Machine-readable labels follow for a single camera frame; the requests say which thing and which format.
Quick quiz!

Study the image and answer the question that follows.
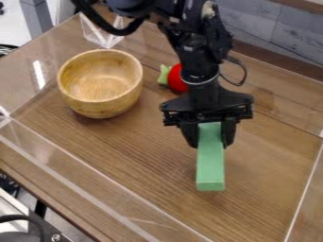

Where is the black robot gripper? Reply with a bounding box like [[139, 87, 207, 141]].
[[161, 88, 254, 148]]

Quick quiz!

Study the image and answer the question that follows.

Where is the green rectangular block stick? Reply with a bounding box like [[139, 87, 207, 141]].
[[197, 122, 225, 191]]

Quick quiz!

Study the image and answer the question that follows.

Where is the light wooden bowl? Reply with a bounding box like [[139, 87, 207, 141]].
[[58, 49, 143, 119]]

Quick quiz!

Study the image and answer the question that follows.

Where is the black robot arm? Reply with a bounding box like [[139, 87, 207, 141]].
[[72, 0, 254, 147]]

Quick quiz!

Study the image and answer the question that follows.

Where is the red felt tomato toy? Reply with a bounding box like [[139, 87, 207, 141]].
[[158, 63, 189, 93]]

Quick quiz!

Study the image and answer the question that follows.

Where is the black table leg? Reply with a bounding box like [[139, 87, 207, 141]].
[[35, 200, 47, 218]]

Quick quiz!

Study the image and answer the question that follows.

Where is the clear acrylic tray enclosure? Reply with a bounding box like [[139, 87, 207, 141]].
[[0, 19, 323, 242]]

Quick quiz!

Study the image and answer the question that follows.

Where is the black bracket with bolt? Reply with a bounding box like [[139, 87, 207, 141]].
[[28, 211, 74, 242]]

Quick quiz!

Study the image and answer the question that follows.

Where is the grey post at back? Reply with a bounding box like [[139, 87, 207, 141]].
[[19, 0, 55, 39]]

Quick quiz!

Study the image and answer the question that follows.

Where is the black cable lower left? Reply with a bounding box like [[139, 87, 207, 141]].
[[0, 214, 35, 242]]

